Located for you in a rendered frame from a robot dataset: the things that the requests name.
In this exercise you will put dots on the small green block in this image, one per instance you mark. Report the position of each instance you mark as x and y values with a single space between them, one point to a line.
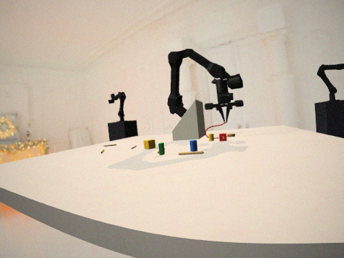
161 148

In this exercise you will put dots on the blue cylinder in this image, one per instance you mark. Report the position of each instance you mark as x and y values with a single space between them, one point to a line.
193 145

